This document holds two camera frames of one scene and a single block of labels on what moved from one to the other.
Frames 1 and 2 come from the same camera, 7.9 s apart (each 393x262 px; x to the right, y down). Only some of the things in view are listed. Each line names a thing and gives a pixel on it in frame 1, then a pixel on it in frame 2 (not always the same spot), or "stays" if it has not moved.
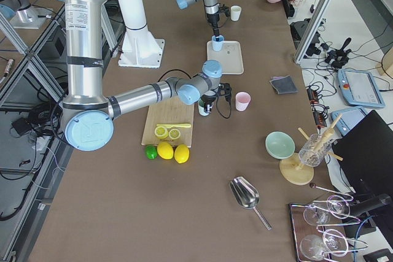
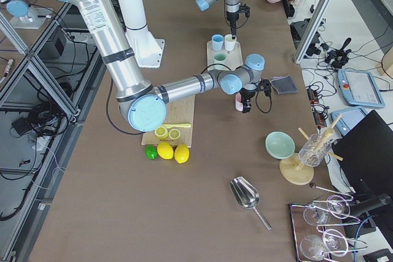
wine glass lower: x=333 y=241 stays
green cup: x=201 y=110 to x=220 y=59
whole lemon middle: x=164 y=150 stays
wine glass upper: x=337 y=206 stays
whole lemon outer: x=181 y=153 stays
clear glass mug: x=313 y=150 stays
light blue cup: x=217 y=45 stays
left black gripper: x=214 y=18 to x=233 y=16
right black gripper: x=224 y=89 to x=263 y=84
